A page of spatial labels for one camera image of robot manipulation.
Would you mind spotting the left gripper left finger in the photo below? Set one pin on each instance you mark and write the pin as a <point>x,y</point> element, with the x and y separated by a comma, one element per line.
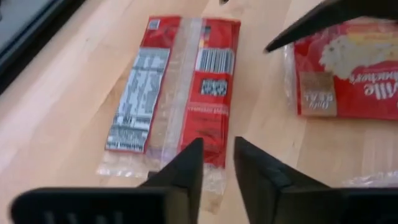
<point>189,180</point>

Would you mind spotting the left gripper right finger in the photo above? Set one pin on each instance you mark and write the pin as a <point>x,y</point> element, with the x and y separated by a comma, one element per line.
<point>264,186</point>

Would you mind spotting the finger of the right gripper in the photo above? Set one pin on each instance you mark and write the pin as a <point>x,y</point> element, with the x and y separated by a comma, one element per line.
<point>224,1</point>
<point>342,12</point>

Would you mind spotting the black metal table frame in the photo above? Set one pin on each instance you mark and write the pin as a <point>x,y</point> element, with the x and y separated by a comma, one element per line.
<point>37,43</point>

